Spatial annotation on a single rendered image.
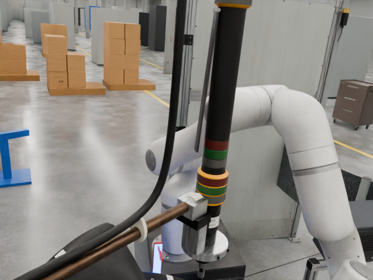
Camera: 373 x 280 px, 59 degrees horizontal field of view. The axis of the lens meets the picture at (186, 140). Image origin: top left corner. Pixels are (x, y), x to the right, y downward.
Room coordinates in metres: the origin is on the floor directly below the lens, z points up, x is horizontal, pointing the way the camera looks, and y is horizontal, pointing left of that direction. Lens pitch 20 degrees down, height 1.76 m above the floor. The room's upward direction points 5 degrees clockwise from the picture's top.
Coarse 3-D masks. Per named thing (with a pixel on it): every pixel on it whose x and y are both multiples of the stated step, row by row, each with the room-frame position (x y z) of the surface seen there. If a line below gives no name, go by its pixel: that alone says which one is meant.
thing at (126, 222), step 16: (176, 16) 0.35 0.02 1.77; (176, 32) 0.35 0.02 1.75; (176, 48) 0.35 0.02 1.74; (176, 64) 0.35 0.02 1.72; (176, 80) 0.35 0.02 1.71; (176, 96) 0.35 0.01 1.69; (176, 112) 0.35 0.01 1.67; (160, 176) 0.34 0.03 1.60; (160, 192) 0.33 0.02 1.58; (144, 208) 0.32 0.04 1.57; (128, 224) 0.30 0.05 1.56; (144, 224) 0.31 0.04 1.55; (96, 240) 0.27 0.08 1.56; (64, 256) 0.24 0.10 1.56; (80, 256) 0.26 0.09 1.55; (32, 272) 0.22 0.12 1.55; (48, 272) 0.23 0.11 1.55
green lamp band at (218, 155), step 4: (204, 148) 0.41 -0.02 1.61; (204, 152) 0.41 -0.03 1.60; (208, 152) 0.41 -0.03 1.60; (212, 152) 0.40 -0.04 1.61; (216, 152) 0.40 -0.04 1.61; (220, 152) 0.40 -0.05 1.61; (224, 152) 0.41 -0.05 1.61; (208, 156) 0.41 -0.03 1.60; (212, 156) 0.40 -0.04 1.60; (216, 156) 0.40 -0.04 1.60; (220, 156) 0.40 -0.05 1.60; (224, 156) 0.41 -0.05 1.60
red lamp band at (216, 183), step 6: (198, 174) 0.41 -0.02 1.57; (228, 174) 0.42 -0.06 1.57; (198, 180) 0.41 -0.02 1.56; (204, 180) 0.40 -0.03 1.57; (210, 180) 0.40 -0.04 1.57; (216, 180) 0.40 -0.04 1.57; (222, 180) 0.40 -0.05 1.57; (210, 186) 0.40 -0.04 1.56; (216, 186) 0.40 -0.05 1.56; (222, 186) 0.40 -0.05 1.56
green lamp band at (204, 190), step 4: (196, 180) 0.42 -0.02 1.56; (196, 184) 0.41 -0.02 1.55; (200, 184) 0.40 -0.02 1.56; (196, 188) 0.41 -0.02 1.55; (200, 188) 0.40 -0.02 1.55; (204, 188) 0.40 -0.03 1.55; (208, 188) 0.40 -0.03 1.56; (212, 188) 0.40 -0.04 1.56; (216, 188) 0.40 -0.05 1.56; (220, 188) 0.40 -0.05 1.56; (224, 188) 0.41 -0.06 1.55; (200, 192) 0.40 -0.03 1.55; (204, 192) 0.40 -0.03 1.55; (208, 192) 0.40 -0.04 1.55; (212, 192) 0.40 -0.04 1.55; (216, 192) 0.40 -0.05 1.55; (220, 192) 0.40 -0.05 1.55; (224, 192) 0.41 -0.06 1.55
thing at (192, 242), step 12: (192, 192) 0.40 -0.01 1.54; (192, 204) 0.37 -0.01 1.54; (204, 204) 0.38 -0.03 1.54; (180, 216) 0.39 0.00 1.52; (192, 216) 0.37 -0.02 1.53; (204, 216) 0.38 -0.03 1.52; (192, 228) 0.39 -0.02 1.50; (204, 228) 0.39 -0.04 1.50; (192, 240) 0.39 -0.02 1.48; (204, 240) 0.39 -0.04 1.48; (216, 240) 0.42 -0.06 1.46; (192, 252) 0.39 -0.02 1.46; (204, 252) 0.39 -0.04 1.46; (216, 252) 0.39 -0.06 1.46
